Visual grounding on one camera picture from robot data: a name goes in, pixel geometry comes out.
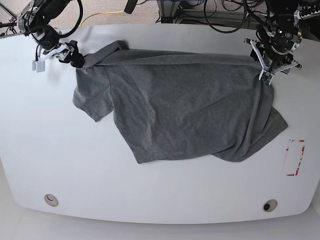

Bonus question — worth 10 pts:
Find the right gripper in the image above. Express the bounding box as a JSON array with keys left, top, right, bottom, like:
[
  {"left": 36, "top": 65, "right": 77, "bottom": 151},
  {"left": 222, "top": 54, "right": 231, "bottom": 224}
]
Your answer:
[{"left": 37, "top": 40, "right": 85, "bottom": 68}]

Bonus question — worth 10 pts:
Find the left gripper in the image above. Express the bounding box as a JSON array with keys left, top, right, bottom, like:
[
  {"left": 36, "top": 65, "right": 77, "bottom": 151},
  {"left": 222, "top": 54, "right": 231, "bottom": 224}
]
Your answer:
[{"left": 244, "top": 29, "right": 302, "bottom": 78}]

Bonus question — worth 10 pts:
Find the grey T-shirt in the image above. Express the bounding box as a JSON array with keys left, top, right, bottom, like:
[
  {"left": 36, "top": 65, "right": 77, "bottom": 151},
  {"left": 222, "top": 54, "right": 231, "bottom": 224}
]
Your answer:
[{"left": 73, "top": 40, "right": 288, "bottom": 164}]

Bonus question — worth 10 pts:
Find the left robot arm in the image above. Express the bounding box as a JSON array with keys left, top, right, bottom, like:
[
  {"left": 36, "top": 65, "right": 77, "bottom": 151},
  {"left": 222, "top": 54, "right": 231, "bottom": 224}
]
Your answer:
[{"left": 244, "top": 0, "right": 320, "bottom": 85}]

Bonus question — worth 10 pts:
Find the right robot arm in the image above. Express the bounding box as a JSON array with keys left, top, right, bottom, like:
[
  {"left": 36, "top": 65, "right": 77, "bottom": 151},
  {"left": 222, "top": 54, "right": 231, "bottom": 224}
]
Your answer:
[{"left": 16, "top": 0, "right": 85, "bottom": 73}]

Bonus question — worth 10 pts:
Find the white power strip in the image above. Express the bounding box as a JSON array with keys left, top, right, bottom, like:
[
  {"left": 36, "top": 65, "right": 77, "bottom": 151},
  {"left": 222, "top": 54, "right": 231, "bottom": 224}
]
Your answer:
[{"left": 298, "top": 4, "right": 320, "bottom": 20}]

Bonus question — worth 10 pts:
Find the red tape rectangle marking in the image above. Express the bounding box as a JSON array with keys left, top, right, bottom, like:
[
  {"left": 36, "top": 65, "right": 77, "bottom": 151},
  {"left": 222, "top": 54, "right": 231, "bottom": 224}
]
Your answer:
[{"left": 282, "top": 139, "right": 306, "bottom": 177}]

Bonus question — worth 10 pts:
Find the left table grommet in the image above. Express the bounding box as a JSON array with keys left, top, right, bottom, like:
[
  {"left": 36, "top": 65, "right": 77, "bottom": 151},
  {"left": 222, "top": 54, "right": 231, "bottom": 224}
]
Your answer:
[{"left": 44, "top": 194, "right": 59, "bottom": 207}]

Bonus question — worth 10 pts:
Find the table grommet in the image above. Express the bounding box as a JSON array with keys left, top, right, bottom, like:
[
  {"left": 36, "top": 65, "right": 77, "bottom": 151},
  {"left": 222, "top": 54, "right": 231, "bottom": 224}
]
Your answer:
[
  {"left": 262, "top": 199, "right": 278, "bottom": 212},
  {"left": 44, "top": 194, "right": 59, "bottom": 207}
]

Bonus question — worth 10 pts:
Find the right table grommet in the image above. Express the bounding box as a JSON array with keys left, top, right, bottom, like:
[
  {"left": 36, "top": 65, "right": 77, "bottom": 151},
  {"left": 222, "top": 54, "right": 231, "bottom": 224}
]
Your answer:
[{"left": 262, "top": 199, "right": 278, "bottom": 212}]

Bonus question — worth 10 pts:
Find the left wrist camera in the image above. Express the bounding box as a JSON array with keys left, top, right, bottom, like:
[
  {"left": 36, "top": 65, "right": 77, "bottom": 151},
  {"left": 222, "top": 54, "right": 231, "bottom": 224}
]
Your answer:
[{"left": 259, "top": 71, "right": 274, "bottom": 86}]

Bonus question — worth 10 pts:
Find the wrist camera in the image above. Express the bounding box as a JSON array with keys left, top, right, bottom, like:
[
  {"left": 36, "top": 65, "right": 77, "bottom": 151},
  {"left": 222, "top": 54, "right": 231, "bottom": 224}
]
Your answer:
[
  {"left": 32, "top": 60, "right": 46, "bottom": 73},
  {"left": 259, "top": 71, "right": 274, "bottom": 86}
]

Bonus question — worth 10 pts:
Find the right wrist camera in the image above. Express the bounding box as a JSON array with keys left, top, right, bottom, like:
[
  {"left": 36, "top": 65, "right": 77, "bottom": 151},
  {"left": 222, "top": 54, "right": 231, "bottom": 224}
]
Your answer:
[{"left": 32, "top": 60, "right": 46, "bottom": 73}]

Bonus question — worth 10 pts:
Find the yellow cable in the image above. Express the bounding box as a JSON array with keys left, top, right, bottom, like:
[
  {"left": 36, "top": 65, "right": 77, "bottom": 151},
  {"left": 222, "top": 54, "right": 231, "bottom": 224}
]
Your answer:
[{"left": 79, "top": 9, "right": 125, "bottom": 27}]

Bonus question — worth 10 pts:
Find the aluminium table leg frame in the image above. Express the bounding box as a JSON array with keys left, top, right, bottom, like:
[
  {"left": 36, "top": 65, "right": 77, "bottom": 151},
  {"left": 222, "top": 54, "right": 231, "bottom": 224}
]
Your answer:
[{"left": 156, "top": 0, "right": 181, "bottom": 24}]

